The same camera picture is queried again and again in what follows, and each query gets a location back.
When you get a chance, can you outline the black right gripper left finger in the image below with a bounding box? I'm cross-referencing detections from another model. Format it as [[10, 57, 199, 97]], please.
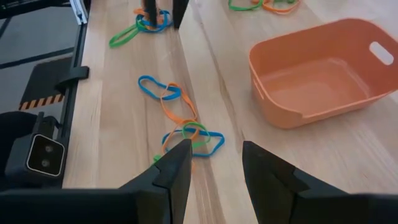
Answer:
[[0, 138, 193, 224]]

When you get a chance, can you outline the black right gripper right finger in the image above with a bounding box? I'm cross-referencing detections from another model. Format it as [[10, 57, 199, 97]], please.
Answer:
[[242, 140, 398, 224]]

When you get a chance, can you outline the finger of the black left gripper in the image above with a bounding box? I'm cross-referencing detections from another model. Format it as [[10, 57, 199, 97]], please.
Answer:
[[142, 0, 159, 27], [172, 0, 190, 29]]

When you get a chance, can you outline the orange plastic basket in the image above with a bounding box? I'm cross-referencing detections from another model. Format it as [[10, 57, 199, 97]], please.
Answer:
[[248, 17, 398, 130]]

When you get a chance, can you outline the black hazard-striped floor mat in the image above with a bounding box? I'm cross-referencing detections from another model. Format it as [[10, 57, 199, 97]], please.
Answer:
[[17, 57, 74, 111]]

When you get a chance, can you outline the black two-lens camera box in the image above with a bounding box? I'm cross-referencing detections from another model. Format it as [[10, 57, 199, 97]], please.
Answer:
[[4, 111, 67, 187]]

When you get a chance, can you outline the silver aluminium rail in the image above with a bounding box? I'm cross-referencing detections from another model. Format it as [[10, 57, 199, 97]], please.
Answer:
[[68, 0, 88, 26]]

